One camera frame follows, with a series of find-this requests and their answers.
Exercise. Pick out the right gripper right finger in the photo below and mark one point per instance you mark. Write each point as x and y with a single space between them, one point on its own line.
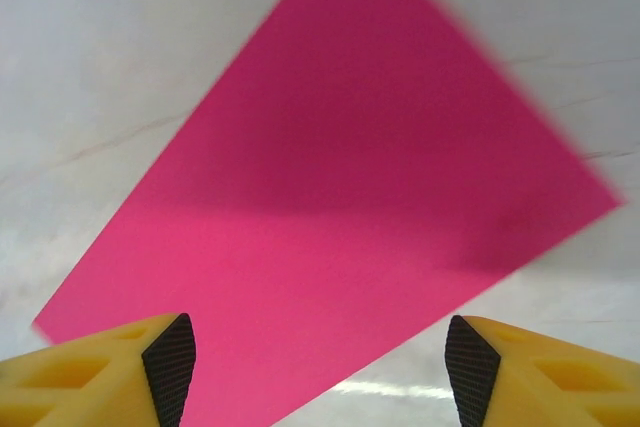
565 387

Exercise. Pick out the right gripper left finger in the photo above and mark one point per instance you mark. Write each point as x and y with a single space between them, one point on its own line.
75 387

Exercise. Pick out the pink paper sheet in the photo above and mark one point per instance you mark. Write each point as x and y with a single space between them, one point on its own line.
350 147

